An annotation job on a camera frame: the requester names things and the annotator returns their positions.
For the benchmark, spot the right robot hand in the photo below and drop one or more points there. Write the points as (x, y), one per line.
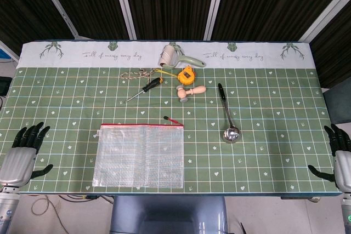
(344, 168)

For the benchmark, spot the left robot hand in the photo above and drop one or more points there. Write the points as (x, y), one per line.
(16, 165)

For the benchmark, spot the clear mesh zipper pouch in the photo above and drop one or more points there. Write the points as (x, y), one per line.
(137, 157)

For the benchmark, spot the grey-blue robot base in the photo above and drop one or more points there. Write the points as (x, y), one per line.
(167, 214)

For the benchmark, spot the dark grey chair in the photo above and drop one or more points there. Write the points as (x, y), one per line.
(338, 105)

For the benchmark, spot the black device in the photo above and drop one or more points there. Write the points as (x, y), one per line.
(4, 84)

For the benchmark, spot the green grid tablecloth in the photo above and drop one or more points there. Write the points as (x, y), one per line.
(260, 162)

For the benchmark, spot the black partition panel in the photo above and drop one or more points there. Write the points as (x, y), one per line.
(337, 39)
(268, 1)
(87, 1)
(170, 1)
(19, 4)

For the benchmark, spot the yellow tape measure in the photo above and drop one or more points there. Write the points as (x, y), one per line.
(187, 75)

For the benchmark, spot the pale green lint roller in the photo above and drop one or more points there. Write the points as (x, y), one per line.
(167, 54)

